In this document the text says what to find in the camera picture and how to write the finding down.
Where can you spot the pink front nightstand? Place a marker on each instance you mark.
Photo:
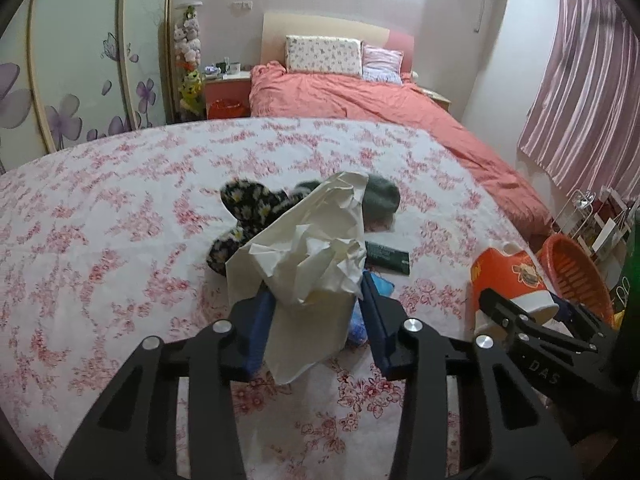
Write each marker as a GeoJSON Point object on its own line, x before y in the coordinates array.
{"type": "Point", "coordinates": [227, 87]}

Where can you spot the red plastic bag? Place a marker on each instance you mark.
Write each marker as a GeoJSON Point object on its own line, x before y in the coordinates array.
{"type": "Point", "coordinates": [227, 109]}

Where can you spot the hanging column of plush toys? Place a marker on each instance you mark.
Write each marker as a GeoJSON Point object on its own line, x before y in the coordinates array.
{"type": "Point", "coordinates": [190, 45]}

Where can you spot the pink striped curtain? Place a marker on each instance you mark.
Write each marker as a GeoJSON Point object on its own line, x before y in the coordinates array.
{"type": "Point", "coordinates": [585, 95]}

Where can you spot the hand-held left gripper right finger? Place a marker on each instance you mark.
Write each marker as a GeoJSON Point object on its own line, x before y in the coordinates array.
{"type": "Point", "coordinates": [377, 320]}

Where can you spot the cream nightstand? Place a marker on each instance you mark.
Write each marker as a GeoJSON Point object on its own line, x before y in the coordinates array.
{"type": "Point", "coordinates": [437, 97]}

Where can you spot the white paper bag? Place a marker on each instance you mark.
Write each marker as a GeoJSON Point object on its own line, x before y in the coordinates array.
{"type": "Point", "coordinates": [305, 255]}

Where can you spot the floral white pillow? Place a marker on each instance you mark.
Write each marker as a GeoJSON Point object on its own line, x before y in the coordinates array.
{"type": "Point", "coordinates": [325, 55]}

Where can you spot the blue plastic wrapper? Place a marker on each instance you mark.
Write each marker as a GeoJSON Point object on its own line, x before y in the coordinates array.
{"type": "Point", "coordinates": [379, 285]}

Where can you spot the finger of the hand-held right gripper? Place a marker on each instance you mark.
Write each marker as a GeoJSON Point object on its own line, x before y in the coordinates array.
{"type": "Point", "coordinates": [545, 355]}
{"type": "Point", "coordinates": [585, 322]}

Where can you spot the pink striped pillow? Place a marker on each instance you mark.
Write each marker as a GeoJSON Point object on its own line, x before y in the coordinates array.
{"type": "Point", "coordinates": [382, 62]}

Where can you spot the white mug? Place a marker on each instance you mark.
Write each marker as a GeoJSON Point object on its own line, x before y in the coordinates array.
{"type": "Point", "coordinates": [233, 67]}

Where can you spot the pale green sock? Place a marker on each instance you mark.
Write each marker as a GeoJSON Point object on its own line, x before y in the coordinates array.
{"type": "Point", "coordinates": [380, 200]}

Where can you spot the cream and pink headboard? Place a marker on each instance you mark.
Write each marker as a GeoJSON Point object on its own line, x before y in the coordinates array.
{"type": "Point", "coordinates": [320, 25]}

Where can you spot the black floral sock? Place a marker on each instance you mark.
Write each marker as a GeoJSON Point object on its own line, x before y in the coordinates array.
{"type": "Point", "coordinates": [250, 205]}

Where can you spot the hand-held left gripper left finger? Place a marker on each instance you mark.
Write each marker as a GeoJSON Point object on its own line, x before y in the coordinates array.
{"type": "Point", "coordinates": [260, 325]}

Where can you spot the orange paper cup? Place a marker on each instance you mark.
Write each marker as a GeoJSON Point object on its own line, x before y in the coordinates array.
{"type": "Point", "coordinates": [515, 275]}

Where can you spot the pink floral tablecloth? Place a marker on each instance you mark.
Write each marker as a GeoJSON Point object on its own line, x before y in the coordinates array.
{"type": "Point", "coordinates": [125, 240]}

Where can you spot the sliding door wardrobe with flowers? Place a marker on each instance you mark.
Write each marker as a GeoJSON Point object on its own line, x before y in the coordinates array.
{"type": "Point", "coordinates": [75, 60]}

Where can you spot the orange plastic laundry basket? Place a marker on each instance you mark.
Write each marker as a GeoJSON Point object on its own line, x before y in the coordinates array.
{"type": "Point", "coordinates": [570, 265]}

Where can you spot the wall socket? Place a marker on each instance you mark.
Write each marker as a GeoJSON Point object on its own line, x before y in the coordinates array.
{"type": "Point", "coordinates": [240, 5]}

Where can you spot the dark green packet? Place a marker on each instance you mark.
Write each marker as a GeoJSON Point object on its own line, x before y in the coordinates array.
{"type": "Point", "coordinates": [387, 258]}

